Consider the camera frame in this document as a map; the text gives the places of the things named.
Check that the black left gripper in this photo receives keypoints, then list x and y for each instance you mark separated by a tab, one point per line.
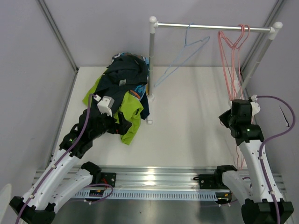
121	128

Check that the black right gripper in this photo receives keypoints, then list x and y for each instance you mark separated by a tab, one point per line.
223	118

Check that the lime green shorts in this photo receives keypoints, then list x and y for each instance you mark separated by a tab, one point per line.
130	116

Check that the navy blue shorts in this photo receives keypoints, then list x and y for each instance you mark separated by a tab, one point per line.
146	111

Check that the patterned blue orange shorts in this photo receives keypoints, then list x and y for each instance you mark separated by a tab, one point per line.
138	91

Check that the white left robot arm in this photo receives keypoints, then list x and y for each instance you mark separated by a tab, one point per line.
42	202

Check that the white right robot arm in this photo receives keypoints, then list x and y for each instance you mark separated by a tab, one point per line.
262	201

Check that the white metal clothes rack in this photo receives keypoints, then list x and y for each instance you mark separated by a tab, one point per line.
154	24

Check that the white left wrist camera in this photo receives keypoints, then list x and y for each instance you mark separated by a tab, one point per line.
104	104

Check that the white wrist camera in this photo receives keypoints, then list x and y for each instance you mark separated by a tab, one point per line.
104	104
254	104

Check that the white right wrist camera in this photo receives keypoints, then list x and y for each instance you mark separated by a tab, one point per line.
254	104

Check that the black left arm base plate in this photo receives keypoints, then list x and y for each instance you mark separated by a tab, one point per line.
108	178

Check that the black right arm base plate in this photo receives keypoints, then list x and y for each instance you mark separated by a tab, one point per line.
211	182

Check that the white slotted cable duct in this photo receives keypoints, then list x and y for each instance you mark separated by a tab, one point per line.
148	195

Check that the aluminium mounting rail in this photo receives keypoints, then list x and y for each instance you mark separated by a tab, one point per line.
157	178

